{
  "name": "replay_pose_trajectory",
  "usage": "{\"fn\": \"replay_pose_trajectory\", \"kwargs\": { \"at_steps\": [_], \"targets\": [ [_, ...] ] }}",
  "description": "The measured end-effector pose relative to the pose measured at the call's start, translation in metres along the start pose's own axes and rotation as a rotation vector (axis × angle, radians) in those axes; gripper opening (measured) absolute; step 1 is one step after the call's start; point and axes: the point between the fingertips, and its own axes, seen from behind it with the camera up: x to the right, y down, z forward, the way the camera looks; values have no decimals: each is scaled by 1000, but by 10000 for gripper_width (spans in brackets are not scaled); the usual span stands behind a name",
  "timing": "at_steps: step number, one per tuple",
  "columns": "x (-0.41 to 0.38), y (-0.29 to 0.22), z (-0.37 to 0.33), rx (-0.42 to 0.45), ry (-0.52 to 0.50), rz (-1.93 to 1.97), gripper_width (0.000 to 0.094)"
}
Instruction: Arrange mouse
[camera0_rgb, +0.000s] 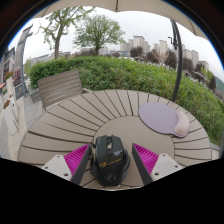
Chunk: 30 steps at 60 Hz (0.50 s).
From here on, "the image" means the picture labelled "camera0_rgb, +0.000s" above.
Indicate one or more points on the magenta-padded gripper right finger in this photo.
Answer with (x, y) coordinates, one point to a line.
(146, 159)

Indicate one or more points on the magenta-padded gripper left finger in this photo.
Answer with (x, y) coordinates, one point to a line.
(76, 159)

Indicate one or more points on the black computer mouse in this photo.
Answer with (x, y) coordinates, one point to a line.
(109, 160)

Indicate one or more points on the lilac mouse pad with wrist rest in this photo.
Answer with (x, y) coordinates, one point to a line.
(160, 117)

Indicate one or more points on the slatted wooden chair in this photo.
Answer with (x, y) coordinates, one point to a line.
(60, 86)

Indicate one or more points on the curved black parasol pole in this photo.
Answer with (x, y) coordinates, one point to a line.
(179, 66)

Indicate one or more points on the group of high-rise buildings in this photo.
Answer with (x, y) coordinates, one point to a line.
(163, 46)

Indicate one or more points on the sparse-leaved tree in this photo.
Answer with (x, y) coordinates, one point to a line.
(57, 40)

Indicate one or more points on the round leafy tree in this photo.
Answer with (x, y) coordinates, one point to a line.
(98, 31)

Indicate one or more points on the beige parasol canopy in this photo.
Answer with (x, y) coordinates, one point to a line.
(140, 5)

